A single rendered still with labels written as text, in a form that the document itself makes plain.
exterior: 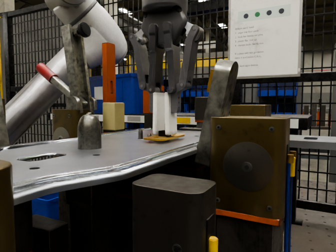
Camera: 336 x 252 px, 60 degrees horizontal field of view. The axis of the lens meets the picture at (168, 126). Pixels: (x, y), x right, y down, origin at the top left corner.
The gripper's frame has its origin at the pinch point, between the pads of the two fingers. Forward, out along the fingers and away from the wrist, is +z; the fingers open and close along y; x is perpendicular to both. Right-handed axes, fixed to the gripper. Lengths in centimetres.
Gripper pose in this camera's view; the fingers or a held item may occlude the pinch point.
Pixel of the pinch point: (164, 113)
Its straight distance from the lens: 49.1
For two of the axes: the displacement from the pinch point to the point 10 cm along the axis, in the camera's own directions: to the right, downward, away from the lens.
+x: -4.8, 0.7, -8.7
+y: -8.8, -0.4, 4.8
